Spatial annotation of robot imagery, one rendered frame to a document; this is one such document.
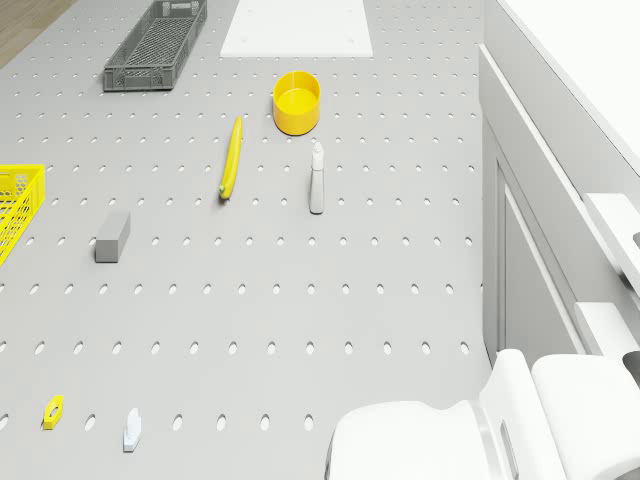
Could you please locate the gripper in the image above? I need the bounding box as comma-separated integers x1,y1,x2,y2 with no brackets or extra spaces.
573,301,640,392

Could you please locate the bolt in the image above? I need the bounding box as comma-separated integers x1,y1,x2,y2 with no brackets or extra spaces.
122,407,143,454

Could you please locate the small white bottle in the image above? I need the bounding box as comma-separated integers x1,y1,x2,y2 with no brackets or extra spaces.
308,141,326,215

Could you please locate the yellow nut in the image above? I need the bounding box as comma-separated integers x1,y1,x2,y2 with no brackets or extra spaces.
42,394,65,430

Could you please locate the banana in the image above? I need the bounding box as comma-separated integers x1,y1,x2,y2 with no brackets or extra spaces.
217,115,244,202

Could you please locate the yellow bowl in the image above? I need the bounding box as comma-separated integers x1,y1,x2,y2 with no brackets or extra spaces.
272,71,322,136

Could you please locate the white board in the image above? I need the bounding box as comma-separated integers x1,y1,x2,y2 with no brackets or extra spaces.
220,0,375,58

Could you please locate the yellow basket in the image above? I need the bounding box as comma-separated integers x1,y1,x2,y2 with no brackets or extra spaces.
0,163,46,267

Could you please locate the grey cube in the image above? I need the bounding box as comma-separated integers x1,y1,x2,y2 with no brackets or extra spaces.
94,210,132,264

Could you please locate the dark grey basket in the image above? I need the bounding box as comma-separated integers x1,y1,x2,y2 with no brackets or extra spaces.
103,0,209,93

